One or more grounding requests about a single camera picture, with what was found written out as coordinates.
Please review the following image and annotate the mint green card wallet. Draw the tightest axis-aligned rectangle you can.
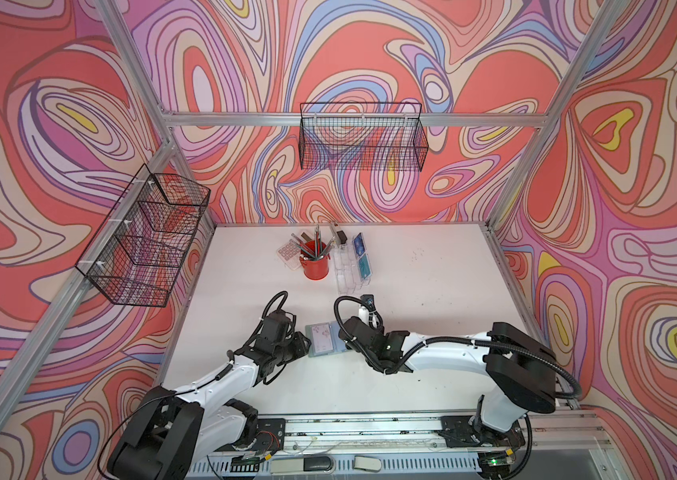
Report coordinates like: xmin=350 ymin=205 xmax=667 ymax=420
xmin=304 ymin=321 xmax=349 ymax=357

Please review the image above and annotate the clear acrylic card holder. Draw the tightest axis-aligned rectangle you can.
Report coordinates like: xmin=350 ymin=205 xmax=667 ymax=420
xmin=332 ymin=235 xmax=372 ymax=295

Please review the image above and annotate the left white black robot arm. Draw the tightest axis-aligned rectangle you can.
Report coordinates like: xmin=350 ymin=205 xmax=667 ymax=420
xmin=96 ymin=291 xmax=312 ymax=479

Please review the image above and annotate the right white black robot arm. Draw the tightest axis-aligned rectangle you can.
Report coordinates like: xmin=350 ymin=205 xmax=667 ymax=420
xmin=332 ymin=295 xmax=584 ymax=448

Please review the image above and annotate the blue VIP card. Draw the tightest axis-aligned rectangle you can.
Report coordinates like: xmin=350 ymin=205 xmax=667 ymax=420
xmin=353 ymin=233 xmax=367 ymax=258

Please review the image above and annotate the red pen cup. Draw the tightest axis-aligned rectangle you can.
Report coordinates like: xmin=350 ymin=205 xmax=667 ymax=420
xmin=300 ymin=241 xmax=330 ymax=281

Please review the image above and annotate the pink calculator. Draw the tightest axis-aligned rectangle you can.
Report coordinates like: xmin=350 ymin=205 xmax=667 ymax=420
xmin=276 ymin=242 xmax=302 ymax=270

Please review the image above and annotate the left black wire basket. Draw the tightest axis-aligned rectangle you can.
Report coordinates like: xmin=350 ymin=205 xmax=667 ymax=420
xmin=76 ymin=165 xmax=210 ymax=308

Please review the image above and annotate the black wire basket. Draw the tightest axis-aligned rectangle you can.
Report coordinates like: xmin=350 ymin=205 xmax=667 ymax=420
xmin=298 ymin=101 xmax=430 ymax=172
xmin=76 ymin=165 xmax=210 ymax=308

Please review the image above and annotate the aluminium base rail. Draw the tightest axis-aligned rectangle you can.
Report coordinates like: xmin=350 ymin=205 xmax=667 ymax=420
xmin=115 ymin=410 xmax=616 ymax=480

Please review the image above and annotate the back black wire basket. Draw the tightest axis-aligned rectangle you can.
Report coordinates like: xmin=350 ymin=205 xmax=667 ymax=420
xmin=298 ymin=101 xmax=430 ymax=172

